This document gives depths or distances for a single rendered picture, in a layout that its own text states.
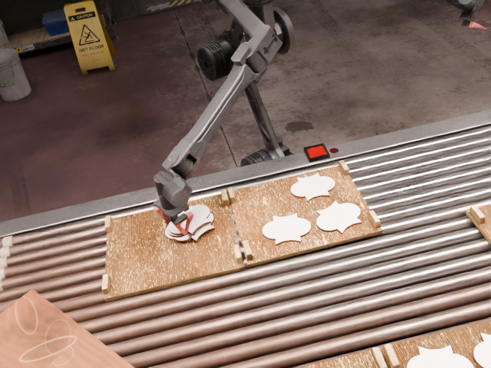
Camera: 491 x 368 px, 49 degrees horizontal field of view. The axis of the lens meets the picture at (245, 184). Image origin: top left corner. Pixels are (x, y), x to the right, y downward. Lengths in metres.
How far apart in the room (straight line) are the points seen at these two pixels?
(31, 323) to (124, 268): 0.33
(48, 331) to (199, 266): 0.45
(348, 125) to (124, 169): 1.56
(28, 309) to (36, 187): 2.45
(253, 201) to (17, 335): 0.80
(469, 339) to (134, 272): 0.92
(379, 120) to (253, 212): 2.23
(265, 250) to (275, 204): 0.21
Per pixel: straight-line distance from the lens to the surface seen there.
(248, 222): 1.72
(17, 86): 5.19
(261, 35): 1.66
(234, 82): 1.62
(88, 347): 1.40
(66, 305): 1.70
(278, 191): 1.81
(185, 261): 1.64
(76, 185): 3.81
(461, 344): 1.42
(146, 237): 1.76
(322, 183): 1.81
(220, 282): 1.59
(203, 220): 1.71
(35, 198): 3.85
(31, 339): 1.49
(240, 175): 1.94
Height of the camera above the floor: 2.09
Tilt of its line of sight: 38 degrees down
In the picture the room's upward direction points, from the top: 11 degrees counter-clockwise
